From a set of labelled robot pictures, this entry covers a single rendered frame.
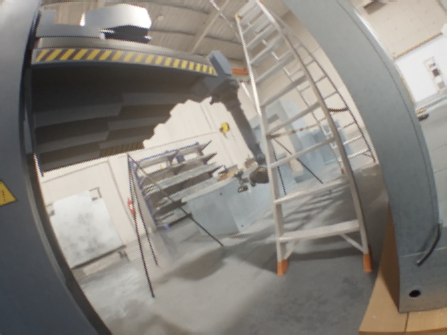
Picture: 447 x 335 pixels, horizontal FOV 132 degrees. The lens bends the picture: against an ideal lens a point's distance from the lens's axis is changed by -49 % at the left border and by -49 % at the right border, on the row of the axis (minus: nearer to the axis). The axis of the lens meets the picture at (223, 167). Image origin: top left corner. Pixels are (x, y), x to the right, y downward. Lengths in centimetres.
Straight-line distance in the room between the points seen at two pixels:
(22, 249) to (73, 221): 389
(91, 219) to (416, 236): 435
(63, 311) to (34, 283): 8
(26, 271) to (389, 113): 72
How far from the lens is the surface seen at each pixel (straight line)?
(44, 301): 48
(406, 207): 42
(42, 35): 75
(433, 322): 61
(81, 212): 436
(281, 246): 121
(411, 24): 1194
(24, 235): 47
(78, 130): 97
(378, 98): 37
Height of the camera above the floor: 68
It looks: 3 degrees up
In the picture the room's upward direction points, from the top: 24 degrees counter-clockwise
